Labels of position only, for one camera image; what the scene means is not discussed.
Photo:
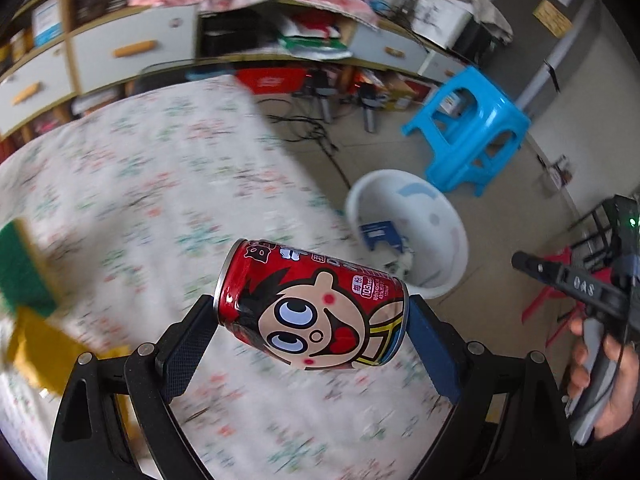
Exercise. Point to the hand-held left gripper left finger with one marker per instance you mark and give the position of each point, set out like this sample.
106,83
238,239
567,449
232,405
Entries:
187,345

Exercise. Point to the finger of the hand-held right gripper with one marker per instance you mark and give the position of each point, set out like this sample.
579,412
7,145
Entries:
535,265

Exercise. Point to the red cartoon drink can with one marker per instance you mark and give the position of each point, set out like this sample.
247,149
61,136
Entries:
310,310

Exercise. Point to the white plastic bin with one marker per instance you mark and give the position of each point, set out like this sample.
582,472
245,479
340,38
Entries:
430,210

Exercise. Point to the person's right hand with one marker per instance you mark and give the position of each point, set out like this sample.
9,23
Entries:
617,395

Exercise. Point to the yellow foil snack bag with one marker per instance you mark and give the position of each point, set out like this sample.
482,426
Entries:
55,355

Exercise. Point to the red plastic crate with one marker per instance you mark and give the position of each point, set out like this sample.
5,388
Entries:
272,80

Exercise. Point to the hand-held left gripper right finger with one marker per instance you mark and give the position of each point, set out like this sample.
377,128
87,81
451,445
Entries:
430,355

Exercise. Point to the white appliance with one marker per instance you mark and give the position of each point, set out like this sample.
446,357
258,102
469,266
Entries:
440,15

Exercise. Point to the person's right forearm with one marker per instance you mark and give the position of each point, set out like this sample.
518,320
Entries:
610,460

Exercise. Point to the green and yellow packet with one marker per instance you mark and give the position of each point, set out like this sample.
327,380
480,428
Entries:
25,270

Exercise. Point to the low wooden cabinet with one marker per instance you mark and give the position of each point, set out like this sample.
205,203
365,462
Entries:
320,55

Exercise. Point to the grey refrigerator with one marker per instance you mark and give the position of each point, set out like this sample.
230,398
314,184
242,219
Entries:
575,85

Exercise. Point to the blue plastic stool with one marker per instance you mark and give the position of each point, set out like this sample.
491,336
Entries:
465,125

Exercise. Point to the wooden shelf cabinet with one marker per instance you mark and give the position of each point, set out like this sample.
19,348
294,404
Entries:
70,35

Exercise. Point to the small blue drink carton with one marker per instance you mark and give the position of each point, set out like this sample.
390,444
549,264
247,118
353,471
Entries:
382,235

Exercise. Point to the blue and white box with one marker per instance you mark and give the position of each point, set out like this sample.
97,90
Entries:
48,22

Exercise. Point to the yellow paper note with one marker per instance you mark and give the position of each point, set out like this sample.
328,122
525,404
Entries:
552,17

